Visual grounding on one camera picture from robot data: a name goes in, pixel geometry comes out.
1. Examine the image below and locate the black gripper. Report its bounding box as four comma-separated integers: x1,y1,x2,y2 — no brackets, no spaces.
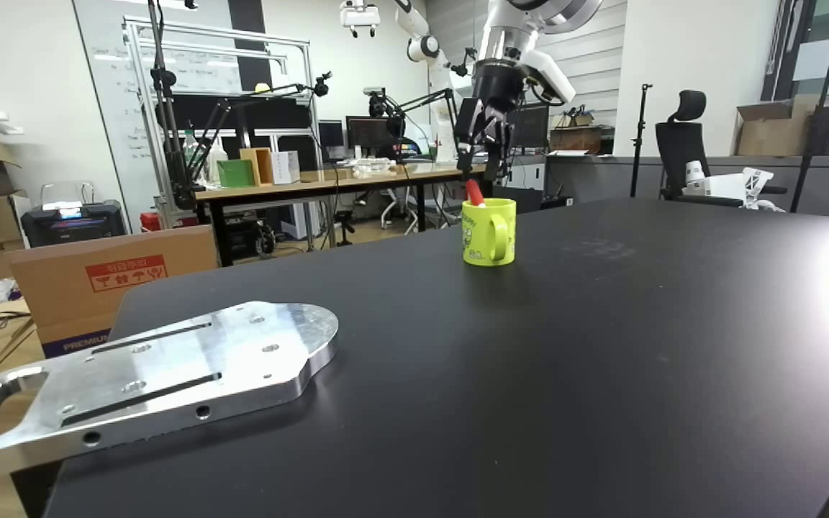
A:
453,57,529,188

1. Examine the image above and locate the wooden table with black legs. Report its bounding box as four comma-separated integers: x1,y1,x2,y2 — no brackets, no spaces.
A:
192,165,476,270

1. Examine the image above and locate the black stand pole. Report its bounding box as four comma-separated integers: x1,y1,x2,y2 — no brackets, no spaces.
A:
628,80,656,202

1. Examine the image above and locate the black office chair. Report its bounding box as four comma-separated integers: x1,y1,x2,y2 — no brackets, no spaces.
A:
653,86,713,202

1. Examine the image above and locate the white carton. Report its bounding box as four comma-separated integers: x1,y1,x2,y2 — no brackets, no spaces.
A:
269,146,306,188

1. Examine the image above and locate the black row of monitors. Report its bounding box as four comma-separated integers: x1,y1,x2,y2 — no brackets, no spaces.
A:
168,91,318,137

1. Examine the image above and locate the green box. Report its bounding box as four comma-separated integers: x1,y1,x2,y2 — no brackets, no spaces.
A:
215,155,257,189

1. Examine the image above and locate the white crumpled plastic bag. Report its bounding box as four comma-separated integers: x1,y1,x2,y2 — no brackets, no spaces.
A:
686,159,781,209

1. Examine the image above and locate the large brown cardboard box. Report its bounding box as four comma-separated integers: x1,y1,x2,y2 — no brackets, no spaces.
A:
731,96,821,160

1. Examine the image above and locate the black boom stand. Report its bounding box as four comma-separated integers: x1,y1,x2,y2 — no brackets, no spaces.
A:
145,0,237,214

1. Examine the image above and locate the grey cabinet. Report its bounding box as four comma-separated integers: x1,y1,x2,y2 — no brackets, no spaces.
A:
542,152,829,221

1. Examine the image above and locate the tall black pole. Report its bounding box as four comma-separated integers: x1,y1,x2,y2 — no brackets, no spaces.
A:
785,0,829,216

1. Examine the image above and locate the black equipment case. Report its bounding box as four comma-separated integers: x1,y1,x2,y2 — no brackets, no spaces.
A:
17,199,129,251

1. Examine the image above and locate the cardboard box with red label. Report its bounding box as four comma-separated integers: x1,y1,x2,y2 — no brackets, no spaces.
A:
8,225,223,360

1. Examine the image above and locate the yellow mug with handle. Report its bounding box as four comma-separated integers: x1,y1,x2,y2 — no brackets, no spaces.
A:
459,195,520,270

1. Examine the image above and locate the white aluminium frame rack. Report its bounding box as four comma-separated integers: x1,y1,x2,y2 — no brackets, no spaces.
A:
120,12,320,183

